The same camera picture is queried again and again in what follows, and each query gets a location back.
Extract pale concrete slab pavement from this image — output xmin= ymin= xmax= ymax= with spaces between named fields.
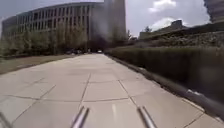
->
xmin=0 ymin=53 xmax=224 ymax=128

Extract robot's own part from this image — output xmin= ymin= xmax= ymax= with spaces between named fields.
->
xmin=137 ymin=105 xmax=158 ymax=128
xmin=70 ymin=105 xmax=90 ymax=128

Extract low flat building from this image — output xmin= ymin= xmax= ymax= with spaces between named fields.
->
xmin=138 ymin=19 xmax=188 ymax=40

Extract large grey building with tower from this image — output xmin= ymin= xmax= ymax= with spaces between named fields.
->
xmin=0 ymin=0 xmax=128 ymax=54

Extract long trimmed hedge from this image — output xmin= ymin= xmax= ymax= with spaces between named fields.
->
xmin=104 ymin=45 xmax=224 ymax=105

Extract concrete kerb along hedge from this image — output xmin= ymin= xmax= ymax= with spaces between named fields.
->
xmin=105 ymin=54 xmax=224 ymax=122

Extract row of trees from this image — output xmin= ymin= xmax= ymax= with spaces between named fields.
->
xmin=0 ymin=22 xmax=89 ymax=57

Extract planted slope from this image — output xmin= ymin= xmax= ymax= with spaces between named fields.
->
xmin=131 ymin=20 xmax=224 ymax=49

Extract grass strip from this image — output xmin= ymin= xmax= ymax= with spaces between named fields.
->
xmin=0 ymin=53 xmax=79 ymax=76

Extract dark banded office buildings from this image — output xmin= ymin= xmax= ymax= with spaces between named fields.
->
xmin=203 ymin=0 xmax=224 ymax=24

